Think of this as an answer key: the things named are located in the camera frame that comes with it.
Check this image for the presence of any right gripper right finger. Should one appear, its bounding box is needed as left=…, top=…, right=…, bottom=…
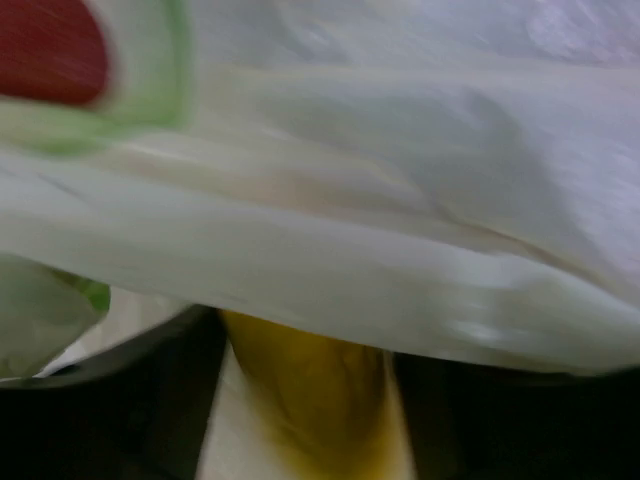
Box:
left=392, top=354, right=639, bottom=479

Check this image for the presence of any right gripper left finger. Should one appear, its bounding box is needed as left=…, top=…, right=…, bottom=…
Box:
left=1, top=306, right=226, bottom=480

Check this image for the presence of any yellow fake banana bunch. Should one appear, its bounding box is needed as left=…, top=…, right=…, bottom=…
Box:
left=222, top=311, right=390, bottom=479

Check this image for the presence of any light green plastic bag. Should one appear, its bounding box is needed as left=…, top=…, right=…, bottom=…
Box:
left=0, top=0, right=640, bottom=480

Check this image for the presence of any red fake cherry cluster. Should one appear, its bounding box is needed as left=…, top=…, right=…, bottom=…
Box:
left=1, top=0, right=109, bottom=106

